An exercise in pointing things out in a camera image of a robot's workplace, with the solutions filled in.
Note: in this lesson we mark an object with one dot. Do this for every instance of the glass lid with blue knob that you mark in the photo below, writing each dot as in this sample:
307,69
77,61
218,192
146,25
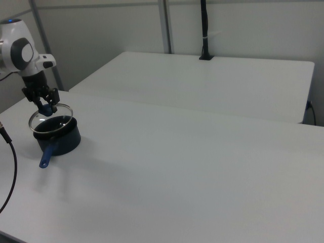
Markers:
46,110

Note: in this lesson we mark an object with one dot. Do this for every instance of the white zip tie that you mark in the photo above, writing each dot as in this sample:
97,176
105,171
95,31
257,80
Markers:
212,34

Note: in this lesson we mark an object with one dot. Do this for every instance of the slim aluminium frame post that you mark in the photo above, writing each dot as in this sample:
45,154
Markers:
43,33

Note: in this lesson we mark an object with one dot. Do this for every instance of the black pole with base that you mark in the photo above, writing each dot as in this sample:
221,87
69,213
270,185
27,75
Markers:
204,22

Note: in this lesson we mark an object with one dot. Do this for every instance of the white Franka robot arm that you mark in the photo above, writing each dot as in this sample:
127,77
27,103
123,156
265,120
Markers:
17,55

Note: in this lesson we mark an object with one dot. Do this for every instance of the white table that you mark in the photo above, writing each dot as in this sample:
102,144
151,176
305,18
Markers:
202,83

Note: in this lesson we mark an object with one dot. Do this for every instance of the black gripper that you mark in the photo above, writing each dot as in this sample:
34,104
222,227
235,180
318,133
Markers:
35,83

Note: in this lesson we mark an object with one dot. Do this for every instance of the wide aluminium frame post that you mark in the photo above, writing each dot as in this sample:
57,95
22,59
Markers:
165,27

